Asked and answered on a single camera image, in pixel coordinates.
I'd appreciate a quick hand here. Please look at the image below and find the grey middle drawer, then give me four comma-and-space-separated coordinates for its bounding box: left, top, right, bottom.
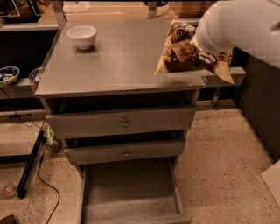
65, 139, 186, 165

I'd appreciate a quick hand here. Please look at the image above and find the grey drawer cabinet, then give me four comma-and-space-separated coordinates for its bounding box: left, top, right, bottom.
33, 18, 207, 224

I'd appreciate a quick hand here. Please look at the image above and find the dark cabinet on right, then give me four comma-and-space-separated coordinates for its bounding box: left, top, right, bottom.
232, 48, 280, 160

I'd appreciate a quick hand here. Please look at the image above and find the clear glass jar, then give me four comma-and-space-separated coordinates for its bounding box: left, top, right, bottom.
28, 67, 45, 82

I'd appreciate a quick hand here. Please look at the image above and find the grey side shelf block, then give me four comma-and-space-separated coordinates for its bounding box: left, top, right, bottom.
199, 67, 246, 88

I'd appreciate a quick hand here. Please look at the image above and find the grey open bottom drawer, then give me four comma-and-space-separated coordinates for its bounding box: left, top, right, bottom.
77, 157, 193, 224

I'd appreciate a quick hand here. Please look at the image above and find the grey top drawer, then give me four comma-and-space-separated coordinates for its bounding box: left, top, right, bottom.
46, 106, 195, 139

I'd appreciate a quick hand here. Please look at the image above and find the white ceramic bowl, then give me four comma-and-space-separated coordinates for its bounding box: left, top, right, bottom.
66, 25, 97, 50

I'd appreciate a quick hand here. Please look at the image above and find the green wire basket item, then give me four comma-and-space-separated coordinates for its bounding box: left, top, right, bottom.
42, 121, 63, 153

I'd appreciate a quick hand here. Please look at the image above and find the white floor panel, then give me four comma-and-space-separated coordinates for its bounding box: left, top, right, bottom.
261, 160, 280, 207

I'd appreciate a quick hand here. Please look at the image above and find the blue patterned bowl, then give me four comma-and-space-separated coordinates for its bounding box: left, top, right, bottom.
0, 66, 20, 85

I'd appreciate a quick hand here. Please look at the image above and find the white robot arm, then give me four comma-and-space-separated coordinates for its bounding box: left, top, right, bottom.
195, 0, 280, 68

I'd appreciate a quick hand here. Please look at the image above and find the brown shoe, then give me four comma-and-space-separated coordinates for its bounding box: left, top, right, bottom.
0, 215, 18, 224

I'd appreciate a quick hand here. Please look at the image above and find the black floor cable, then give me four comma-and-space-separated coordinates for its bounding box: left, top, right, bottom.
0, 87, 61, 224

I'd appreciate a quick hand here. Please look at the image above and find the brown chip bag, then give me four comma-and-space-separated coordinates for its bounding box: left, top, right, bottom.
155, 19, 234, 84

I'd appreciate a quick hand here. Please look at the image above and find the black metal stand leg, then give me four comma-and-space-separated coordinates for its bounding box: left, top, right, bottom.
17, 130, 44, 199

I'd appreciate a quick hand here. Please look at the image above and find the crumpled floor wrapper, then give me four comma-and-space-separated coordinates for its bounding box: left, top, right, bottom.
0, 182, 17, 196

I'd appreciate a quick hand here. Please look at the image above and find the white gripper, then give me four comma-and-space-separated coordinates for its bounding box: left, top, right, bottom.
195, 5, 233, 53

